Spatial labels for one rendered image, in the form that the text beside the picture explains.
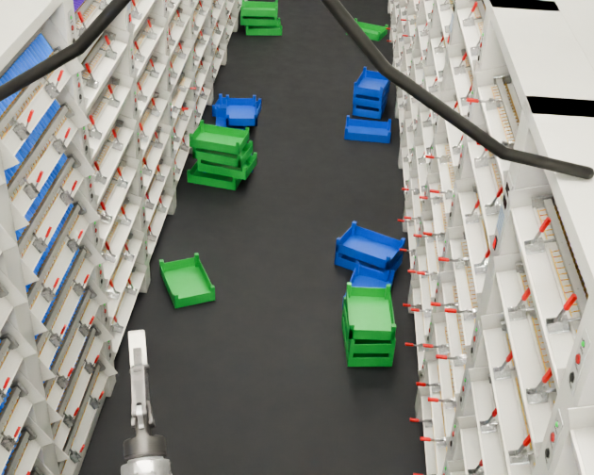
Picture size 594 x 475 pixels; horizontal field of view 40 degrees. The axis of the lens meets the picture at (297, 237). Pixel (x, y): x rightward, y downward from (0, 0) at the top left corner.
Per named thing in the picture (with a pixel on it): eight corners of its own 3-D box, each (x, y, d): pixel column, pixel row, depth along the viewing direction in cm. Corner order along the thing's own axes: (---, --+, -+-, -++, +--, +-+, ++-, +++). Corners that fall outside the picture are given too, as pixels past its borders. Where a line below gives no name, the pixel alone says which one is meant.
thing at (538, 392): (538, 475, 163) (532, 427, 155) (497, 286, 213) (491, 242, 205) (646, 463, 159) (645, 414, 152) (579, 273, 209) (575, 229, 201)
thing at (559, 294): (560, 406, 152) (554, 351, 144) (512, 223, 202) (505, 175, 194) (677, 392, 148) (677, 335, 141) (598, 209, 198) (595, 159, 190)
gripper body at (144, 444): (168, 460, 151) (164, 410, 155) (165, 454, 143) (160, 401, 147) (126, 466, 150) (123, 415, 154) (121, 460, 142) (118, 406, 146)
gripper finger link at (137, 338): (130, 368, 153) (130, 368, 152) (128, 332, 155) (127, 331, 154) (147, 367, 153) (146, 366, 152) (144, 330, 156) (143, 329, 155)
